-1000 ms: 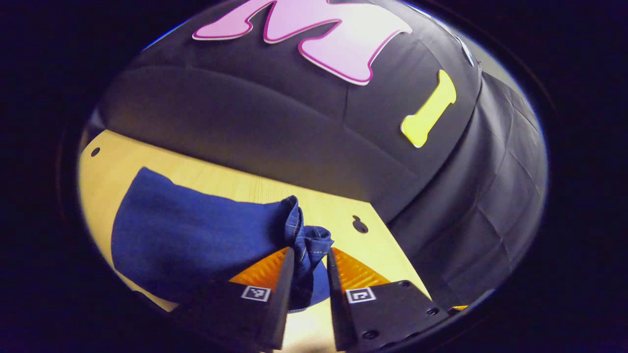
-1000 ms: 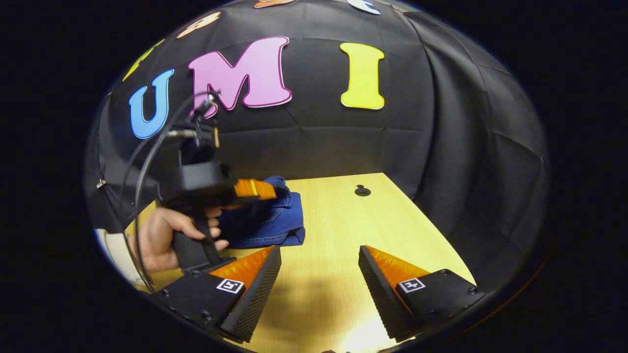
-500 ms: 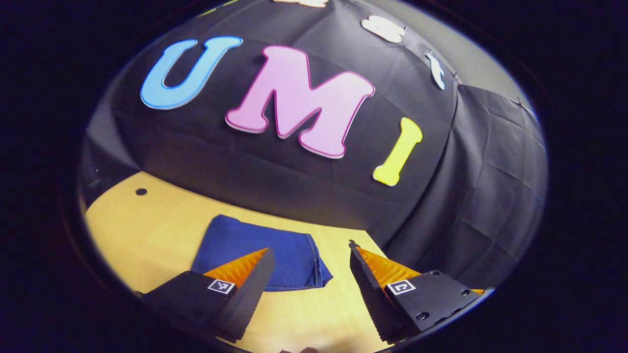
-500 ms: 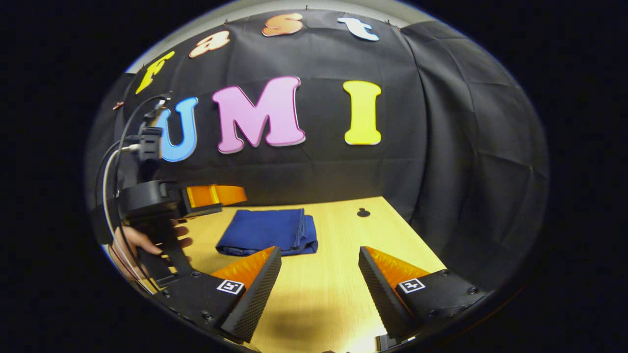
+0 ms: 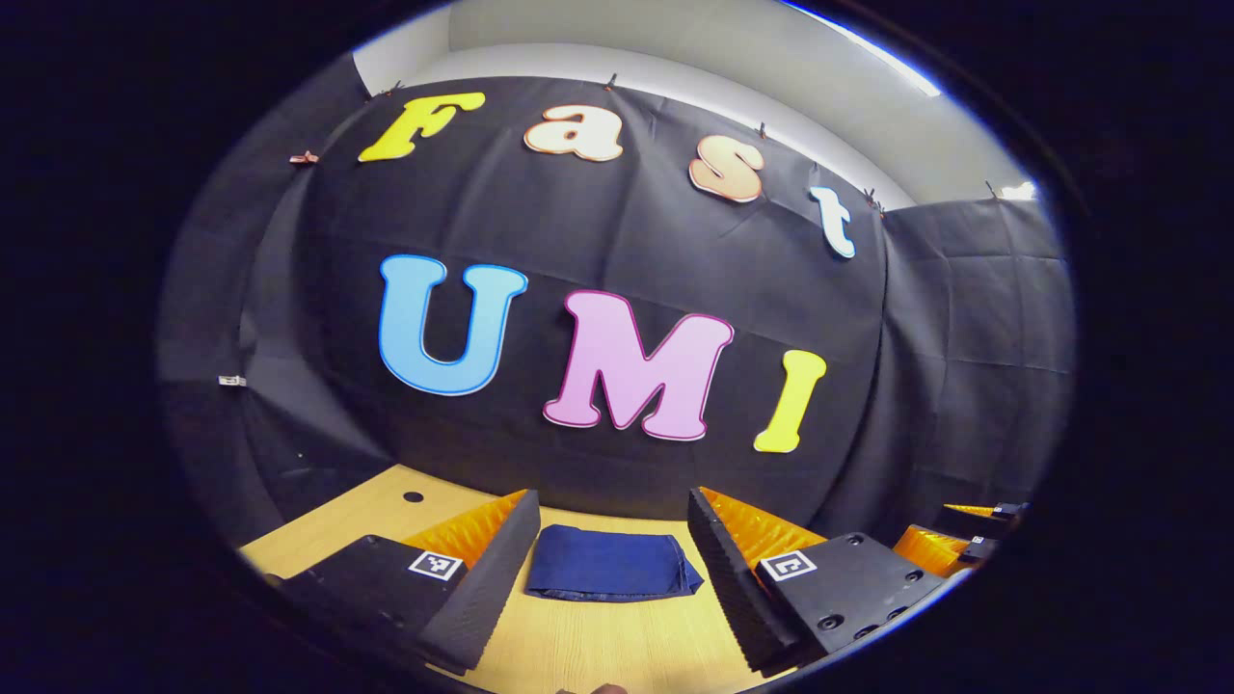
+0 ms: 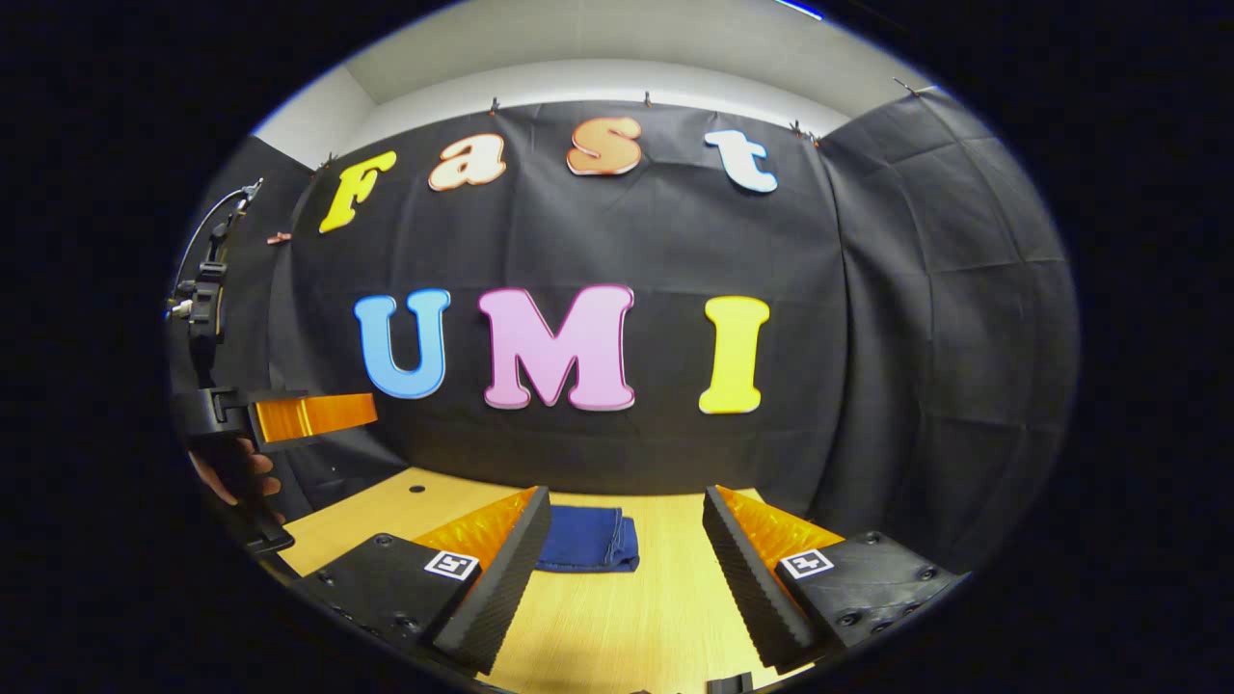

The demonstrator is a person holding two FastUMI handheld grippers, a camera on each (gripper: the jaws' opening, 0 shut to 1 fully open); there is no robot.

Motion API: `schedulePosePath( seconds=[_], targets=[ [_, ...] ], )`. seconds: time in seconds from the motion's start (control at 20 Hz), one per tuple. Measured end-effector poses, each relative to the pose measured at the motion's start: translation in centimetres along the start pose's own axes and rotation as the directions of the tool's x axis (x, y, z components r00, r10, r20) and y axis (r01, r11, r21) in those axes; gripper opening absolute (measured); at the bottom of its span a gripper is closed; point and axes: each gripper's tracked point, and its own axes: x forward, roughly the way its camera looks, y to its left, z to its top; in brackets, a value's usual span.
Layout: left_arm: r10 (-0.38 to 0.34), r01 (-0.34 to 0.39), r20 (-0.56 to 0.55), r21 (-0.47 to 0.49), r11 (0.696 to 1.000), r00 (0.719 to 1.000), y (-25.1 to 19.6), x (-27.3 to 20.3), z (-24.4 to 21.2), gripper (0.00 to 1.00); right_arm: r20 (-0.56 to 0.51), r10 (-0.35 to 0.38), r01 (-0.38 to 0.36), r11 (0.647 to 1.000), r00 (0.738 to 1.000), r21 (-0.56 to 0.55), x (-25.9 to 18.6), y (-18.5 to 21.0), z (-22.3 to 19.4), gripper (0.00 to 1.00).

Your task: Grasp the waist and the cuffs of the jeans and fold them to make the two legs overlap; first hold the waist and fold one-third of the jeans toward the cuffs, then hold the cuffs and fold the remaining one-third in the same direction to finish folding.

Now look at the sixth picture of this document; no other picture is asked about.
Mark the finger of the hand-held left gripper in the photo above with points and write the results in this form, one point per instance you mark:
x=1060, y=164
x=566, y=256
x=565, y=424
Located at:
x=318, y=416

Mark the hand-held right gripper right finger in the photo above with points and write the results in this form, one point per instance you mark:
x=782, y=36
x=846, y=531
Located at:
x=747, y=588

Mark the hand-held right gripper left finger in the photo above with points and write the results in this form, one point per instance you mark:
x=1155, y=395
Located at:
x=496, y=588

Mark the blue jeans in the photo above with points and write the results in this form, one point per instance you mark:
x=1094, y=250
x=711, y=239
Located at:
x=588, y=540

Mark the black backdrop cloth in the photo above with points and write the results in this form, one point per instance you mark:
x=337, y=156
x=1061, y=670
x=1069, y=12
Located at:
x=627, y=443

